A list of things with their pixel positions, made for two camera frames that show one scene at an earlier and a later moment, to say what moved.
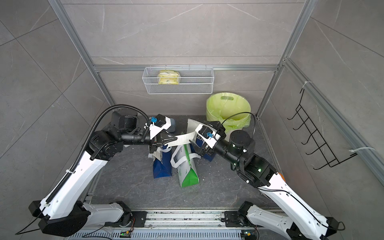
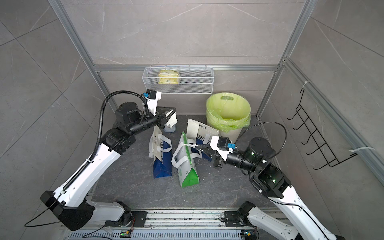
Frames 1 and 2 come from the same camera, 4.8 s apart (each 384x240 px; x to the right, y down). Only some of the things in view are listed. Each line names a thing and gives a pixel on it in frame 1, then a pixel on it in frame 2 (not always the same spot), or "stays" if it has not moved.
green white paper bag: x=184 y=160 stays
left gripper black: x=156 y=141 -> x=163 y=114
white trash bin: x=232 y=110 stays
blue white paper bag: x=199 y=140 stays
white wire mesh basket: x=178 y=80 stays
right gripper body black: x=206 y=149 -> x=218 y=162
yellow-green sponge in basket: x=168 y=77 stays
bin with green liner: x=232 y=111 stays
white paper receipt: x=182 y=139 -> x=172 y=120
